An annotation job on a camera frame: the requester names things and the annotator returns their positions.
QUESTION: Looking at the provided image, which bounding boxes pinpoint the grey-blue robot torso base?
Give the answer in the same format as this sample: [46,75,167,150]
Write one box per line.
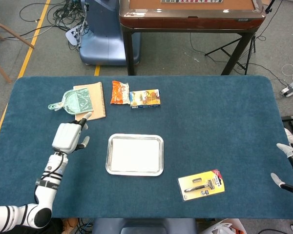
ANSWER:
[91,217,197,234]

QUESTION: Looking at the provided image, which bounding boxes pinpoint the wooden chair with white seat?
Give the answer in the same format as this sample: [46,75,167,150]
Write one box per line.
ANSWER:
[0,7,35,84]

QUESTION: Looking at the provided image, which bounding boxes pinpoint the white shoe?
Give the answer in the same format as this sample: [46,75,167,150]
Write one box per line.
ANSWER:
[284,128,293,145]

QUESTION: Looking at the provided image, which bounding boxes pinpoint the blue felt table cover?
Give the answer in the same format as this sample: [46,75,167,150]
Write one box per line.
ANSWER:
[0,75,293,219]

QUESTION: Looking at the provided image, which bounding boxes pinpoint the tangled black floor cables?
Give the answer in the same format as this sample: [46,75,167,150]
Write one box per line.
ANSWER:
[19,0,88,51]

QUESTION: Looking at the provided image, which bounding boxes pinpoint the brown mahjong table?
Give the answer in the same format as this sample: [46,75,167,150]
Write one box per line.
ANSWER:
[119,0,267,76]

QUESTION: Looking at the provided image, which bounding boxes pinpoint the face-up mahjong tile row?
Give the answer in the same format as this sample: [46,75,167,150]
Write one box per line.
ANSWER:
[160,0,223,4]

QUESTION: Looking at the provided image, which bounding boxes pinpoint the orange snack bag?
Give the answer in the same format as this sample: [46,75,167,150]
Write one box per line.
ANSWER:
[109,80,130,105]

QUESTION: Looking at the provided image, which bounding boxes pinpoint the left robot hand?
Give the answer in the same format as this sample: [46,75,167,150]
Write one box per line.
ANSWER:
[51,111,93,155]

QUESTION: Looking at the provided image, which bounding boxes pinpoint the white power strip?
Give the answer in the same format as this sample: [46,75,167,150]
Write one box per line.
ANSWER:
[279,80,293,98]

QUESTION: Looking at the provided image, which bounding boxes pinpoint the yellow razor blister pack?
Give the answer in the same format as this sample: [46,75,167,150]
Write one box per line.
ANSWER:
[177,169,226,202]

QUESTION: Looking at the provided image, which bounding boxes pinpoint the black tripod stand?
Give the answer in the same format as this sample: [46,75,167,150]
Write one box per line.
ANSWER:
[204,0,276,76]

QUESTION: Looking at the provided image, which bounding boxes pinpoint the green dustpan brush set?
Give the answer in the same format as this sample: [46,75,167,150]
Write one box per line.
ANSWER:
[47,87,95,116]

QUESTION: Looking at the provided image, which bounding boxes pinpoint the white socket board with plugs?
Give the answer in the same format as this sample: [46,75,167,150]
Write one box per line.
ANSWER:
[65,26,83,47]

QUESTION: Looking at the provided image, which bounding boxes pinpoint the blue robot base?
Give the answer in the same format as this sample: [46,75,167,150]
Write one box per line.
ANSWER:
[79,0,141,66]

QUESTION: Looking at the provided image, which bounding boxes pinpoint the kraft spiral notebook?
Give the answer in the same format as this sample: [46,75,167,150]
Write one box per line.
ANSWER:
[73,81,106,123]

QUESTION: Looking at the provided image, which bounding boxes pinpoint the colourful printed carton box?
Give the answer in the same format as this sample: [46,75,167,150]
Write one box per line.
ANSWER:
[128,89,161,110]

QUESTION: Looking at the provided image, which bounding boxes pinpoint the silver metal tray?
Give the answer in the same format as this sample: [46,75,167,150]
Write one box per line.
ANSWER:
[105,133,165,177]

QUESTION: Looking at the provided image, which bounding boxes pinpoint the white coiled cable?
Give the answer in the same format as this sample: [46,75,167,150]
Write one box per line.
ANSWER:
[281,63,293,81]

